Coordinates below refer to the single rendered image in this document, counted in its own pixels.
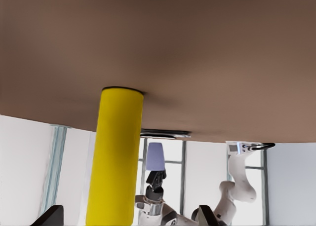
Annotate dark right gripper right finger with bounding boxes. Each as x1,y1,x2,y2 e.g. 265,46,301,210
198,205,224,226

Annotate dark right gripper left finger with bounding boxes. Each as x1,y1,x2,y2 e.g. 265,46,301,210
29,205,65,226

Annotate purple cup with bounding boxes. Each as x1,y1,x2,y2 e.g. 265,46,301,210
145,142,166,172

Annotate yellow sauce bottle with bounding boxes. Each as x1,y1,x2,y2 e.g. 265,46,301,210
85,86,145,226

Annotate silver frame post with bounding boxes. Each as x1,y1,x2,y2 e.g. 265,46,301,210
181,139,188,216
40,124,68,213
260,147,269,226
138,137,149,197

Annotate black cable loop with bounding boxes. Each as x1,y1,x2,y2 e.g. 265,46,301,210
249,143,276,151

